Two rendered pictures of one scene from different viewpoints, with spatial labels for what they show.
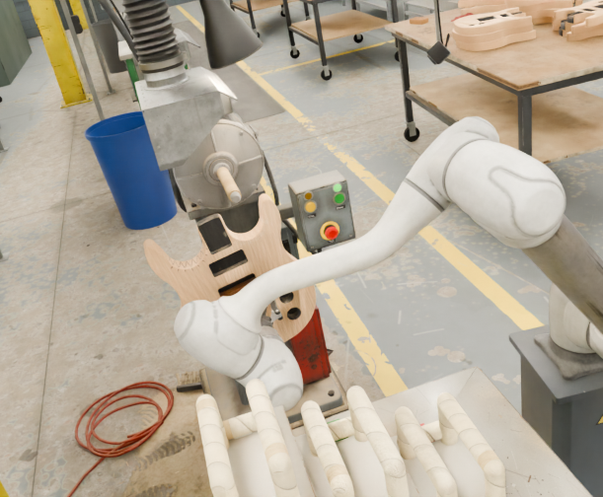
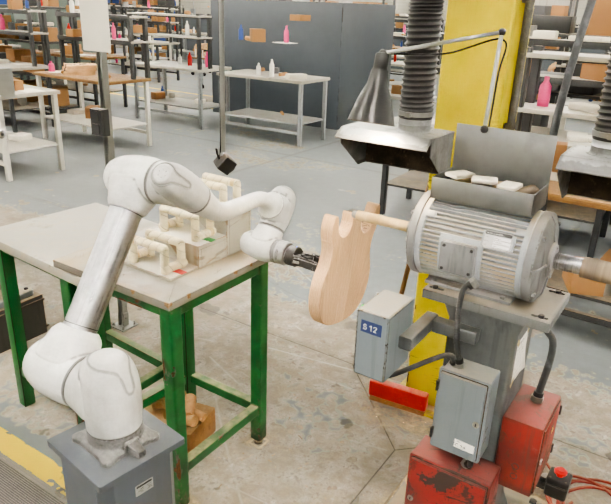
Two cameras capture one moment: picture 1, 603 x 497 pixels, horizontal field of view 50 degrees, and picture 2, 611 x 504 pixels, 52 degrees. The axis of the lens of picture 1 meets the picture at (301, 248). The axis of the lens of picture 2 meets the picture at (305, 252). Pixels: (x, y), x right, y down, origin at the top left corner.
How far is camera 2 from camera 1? 299 cm
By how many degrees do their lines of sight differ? 113
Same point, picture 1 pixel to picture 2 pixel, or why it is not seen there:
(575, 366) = not seen: hidden behind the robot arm
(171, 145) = (360, 148)
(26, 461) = (607, 453)
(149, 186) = not seen: outside the picture
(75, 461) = (574, 470)
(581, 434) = not seen: hidden behind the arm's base
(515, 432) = (134, 285)
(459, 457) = (157, 269)
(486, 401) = (155, 291)
